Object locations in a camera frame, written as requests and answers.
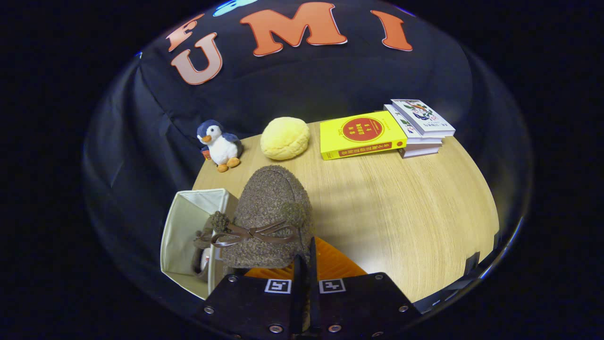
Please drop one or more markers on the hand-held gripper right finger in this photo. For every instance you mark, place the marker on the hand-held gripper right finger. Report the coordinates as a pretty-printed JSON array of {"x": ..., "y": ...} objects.
[{"x": 358, "y": 307}]

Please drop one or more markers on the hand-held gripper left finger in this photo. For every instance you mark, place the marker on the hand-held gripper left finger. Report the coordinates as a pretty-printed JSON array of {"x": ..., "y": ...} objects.
[{"x": 250, "y": 307}]

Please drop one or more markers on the brown fuzzy slipper shoe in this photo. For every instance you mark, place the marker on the brown fuzzy slipper shoe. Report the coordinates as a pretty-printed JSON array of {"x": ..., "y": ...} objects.
[
  {"x": 198, "y": 242},
  {"x": 271, "y": 198}
]

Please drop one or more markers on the brown fabric storage box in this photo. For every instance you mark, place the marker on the brown fabric storage box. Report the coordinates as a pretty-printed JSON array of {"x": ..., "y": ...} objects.
[{"x": 184, "y": 226}]

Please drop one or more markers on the penguin plush toy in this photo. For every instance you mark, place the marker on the penguin plush toy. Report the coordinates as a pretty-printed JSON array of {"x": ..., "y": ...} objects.
[{"x": 222, "y": 146}]

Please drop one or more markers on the yellow round sponge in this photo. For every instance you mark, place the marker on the yellow round sponge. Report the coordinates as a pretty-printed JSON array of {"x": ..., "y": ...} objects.
[{"x": 284, "y": 138}]

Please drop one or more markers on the yellow book red circle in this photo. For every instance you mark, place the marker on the yellow book red circle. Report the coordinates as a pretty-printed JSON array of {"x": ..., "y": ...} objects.
[{"x": 358, "y": 134}]

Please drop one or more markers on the white book floral cover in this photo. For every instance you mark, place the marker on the white book floral cover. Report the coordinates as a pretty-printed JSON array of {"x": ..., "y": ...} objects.
[{"x": 422, "y": 117}]

